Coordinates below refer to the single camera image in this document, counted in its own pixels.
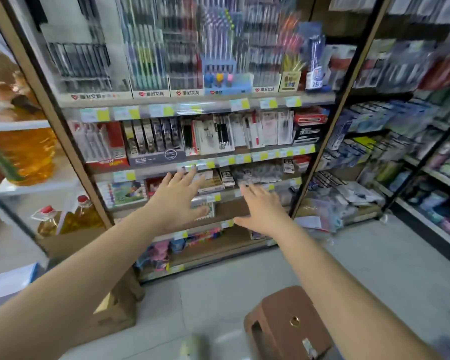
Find person's left hand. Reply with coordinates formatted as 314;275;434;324
144;165;211;237

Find person's right hand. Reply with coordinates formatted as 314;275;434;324
233;183;298;243

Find person's left forearm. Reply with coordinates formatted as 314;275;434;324
0;209;166;360

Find person's right forearm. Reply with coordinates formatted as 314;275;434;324
273;221;449;360

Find green and white box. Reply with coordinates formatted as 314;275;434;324
192;200;217;222

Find wooden stationery shelf unit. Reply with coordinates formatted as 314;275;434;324
0;0;392;283

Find beige eraser box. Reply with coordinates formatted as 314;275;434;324
197;170;226;196

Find row of pink blue items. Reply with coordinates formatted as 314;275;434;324
134;228;226;272

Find white eraser box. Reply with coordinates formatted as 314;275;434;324
219;166;236;189

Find pile of clear packets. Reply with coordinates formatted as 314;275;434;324
232;162;286;185

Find colourful picture box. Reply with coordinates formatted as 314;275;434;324
97;179;149;210

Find grey display box of packs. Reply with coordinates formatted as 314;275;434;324
122;117;187;169

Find row of carded pens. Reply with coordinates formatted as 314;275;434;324
179;110;295;157

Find pile of plastic bags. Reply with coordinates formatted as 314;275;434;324
295;171;386;238

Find row of price labels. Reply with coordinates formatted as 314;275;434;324
79;95;304;123

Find brown plastic stool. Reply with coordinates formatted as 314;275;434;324
243;285;334;360

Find red and black boxes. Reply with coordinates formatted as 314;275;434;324
292;108;330;147

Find small red-capped oil bottle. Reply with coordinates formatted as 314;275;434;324
59;195;106;235
31;205;63;238

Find red pen box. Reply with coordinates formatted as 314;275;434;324
68;121;130;170

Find cardboard box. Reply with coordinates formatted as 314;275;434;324
37;228;146;343

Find blue pen display stand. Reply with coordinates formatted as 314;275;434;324
200;7;254;96

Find yellow pencil box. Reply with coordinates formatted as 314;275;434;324
278;54;305;93

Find narrow dark pen display box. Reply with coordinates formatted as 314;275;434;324
159;0;205;97

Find clear pen display box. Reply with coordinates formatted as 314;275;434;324
245;0;284;94

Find pastel pen display box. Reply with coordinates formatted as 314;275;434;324
118;0;171;99

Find blue pencil pack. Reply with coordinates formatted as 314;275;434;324
299;21;328;91

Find large cooking oil bottle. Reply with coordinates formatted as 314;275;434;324
0;127;58;185

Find black pen display box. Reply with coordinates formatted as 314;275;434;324
39;0;133;101

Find black shelf unit with packs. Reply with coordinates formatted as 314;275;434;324
315;0;450;265

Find blue and white box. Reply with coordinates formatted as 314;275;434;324
0;261;44;308

